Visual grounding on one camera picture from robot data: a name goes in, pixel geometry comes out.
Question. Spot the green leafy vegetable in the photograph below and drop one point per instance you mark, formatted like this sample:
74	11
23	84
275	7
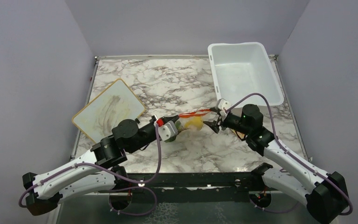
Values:
180	129

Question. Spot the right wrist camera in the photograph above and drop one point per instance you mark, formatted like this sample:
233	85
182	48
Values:
222	106

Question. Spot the clear orange zip top bag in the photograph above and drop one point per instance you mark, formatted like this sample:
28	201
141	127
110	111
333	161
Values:
199	113

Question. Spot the yellow lemon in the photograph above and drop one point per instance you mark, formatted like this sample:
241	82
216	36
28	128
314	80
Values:
193	123

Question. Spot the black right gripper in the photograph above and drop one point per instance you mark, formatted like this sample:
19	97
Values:
214	125

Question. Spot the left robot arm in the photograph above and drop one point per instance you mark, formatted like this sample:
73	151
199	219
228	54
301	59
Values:
98	168

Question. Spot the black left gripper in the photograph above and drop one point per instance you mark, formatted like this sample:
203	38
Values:
174	118

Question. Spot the white yellow-edged cutting board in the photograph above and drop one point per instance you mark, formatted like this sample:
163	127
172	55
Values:
114	104

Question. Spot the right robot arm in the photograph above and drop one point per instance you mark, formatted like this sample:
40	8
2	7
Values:
323	194

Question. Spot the white plastic bin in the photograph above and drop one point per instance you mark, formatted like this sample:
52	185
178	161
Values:
244	69

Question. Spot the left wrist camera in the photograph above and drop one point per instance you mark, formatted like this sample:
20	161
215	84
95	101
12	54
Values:
167	131

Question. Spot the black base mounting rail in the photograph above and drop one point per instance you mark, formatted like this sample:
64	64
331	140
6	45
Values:
196	188

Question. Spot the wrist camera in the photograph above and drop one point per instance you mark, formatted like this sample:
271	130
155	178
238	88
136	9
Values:
167	131
222	106

